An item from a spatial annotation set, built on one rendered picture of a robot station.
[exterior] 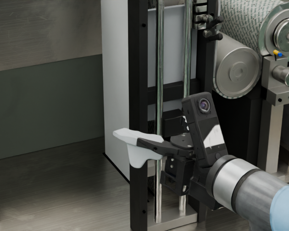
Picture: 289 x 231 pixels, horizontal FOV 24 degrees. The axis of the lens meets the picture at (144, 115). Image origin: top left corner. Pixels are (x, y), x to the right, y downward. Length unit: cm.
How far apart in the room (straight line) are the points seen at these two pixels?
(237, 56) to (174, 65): 24
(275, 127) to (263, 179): 64
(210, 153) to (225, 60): 49
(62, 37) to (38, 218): 45
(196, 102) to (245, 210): 18
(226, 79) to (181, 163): 50
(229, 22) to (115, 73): 30
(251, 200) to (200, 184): 12
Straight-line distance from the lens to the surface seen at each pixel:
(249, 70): 155
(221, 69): 150
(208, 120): 104
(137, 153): 109
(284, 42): 154
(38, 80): 169
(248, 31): 157
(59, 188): 160
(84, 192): 158
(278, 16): 153
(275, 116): 158
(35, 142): 175
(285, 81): 150
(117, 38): 151
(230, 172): 99
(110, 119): 165
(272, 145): 161
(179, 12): 127
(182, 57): 131
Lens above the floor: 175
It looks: 26 degrees down
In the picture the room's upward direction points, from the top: straight up
